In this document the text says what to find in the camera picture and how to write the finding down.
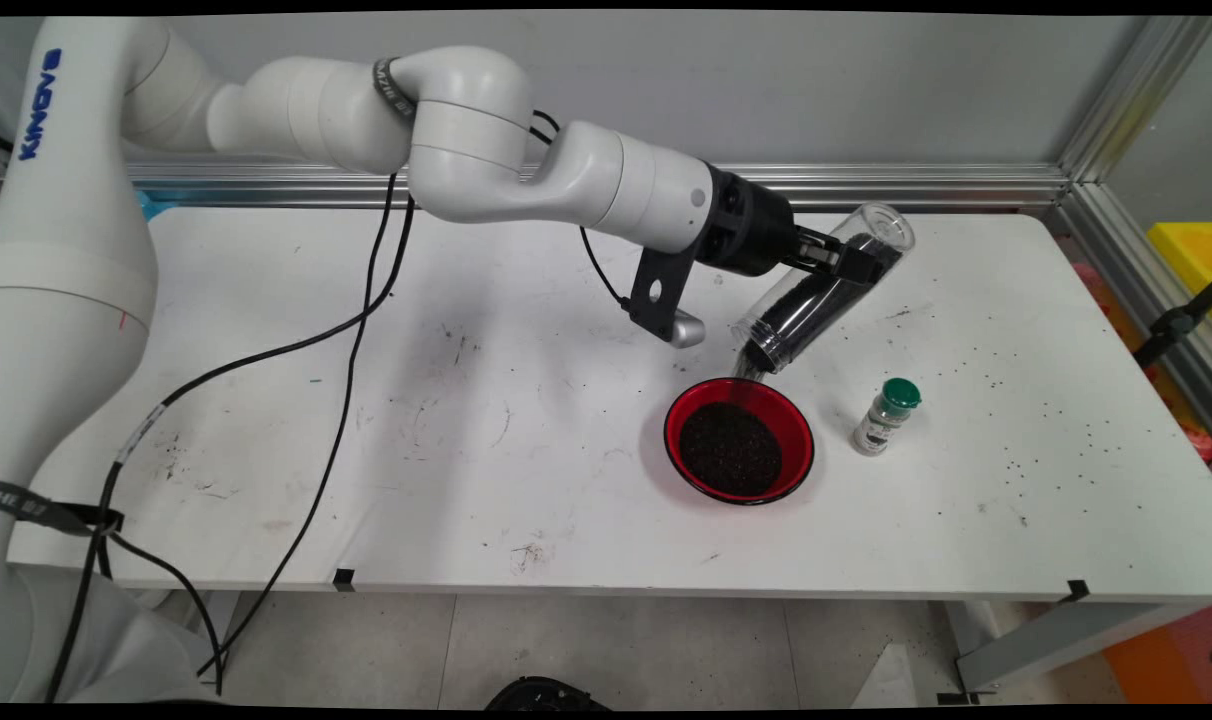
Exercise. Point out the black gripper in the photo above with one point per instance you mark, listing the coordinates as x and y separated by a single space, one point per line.
751 225

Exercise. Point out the clear plastic jar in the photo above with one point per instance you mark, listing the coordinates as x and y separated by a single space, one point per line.
766 320

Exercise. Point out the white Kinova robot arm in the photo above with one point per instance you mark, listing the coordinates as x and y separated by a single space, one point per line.
466 150

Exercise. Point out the spice bottle with green cap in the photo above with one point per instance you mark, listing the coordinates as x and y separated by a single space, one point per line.
881 425

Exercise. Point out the red bowl with black rim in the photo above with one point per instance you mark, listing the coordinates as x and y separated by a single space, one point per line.
688 410

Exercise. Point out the yellow plastic block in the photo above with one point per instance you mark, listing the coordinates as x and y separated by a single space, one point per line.
1191 250

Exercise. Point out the black tape piece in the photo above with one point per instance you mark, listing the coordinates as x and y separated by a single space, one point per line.
1076 591
343 579

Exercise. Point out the grey table leg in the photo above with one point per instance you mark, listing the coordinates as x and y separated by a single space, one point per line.
1066 635

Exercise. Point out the orange red crate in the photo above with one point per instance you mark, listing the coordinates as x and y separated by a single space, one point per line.
1166 660

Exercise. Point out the black round floor object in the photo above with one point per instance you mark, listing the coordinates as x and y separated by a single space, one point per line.
546 694

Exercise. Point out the teal plastic item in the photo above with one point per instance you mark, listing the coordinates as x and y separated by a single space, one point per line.
158 205

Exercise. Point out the aluminium frame rail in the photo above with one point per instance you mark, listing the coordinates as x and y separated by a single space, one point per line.
916 186
1106 250

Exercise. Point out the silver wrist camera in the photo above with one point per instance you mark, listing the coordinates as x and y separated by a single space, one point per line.
688 330

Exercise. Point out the black camera bracket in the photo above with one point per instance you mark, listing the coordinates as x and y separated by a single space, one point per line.
656 290

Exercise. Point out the aluminium frame post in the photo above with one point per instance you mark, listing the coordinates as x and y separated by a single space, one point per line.
1126 90

